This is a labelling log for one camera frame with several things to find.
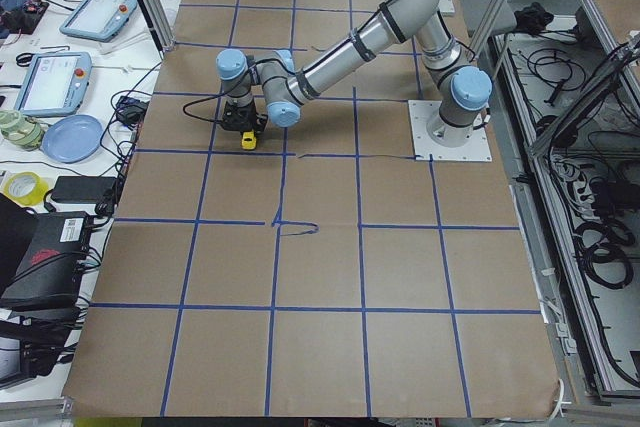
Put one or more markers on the upper teach pendant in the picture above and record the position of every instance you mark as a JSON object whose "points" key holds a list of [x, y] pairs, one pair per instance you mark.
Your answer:
{"points": [[98, 20]]}

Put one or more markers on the blue plastic plate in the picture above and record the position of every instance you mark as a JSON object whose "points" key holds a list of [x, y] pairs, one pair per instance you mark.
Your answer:
{"points": [[72, 139]]}

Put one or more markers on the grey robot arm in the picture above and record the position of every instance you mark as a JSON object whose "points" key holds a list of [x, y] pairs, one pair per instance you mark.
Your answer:
{"points": [[465, 89], [268, 88]]}

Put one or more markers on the teach pendant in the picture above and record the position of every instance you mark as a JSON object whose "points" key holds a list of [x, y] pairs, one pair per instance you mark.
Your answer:
{"points": [[98, 20], [55, 84]]}

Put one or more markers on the yellow beetle toy car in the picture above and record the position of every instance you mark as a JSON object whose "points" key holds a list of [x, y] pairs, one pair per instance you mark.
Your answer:
{"points": [[249, 140]]}

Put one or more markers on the lower teach pendant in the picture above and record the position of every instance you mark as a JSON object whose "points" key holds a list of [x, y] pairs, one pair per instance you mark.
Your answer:
{"points": [[55, 84]]}

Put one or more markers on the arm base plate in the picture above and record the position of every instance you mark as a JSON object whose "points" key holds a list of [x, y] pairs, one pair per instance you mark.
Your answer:
{"points": [[434, 140]]}

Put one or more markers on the black power adapter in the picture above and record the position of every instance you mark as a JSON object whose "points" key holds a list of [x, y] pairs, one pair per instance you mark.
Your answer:
{"points": [[82, 189]]}

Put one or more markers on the yellow tape roll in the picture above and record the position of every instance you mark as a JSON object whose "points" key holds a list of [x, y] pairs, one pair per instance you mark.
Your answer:
{"points": [[26, 188]]}

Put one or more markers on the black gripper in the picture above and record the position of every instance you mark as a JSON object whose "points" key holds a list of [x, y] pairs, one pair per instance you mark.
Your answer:
{"points": [[243, 117]]}

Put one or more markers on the black computer box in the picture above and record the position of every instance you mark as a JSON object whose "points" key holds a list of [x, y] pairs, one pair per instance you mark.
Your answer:
{"points": [[48, 273]]}

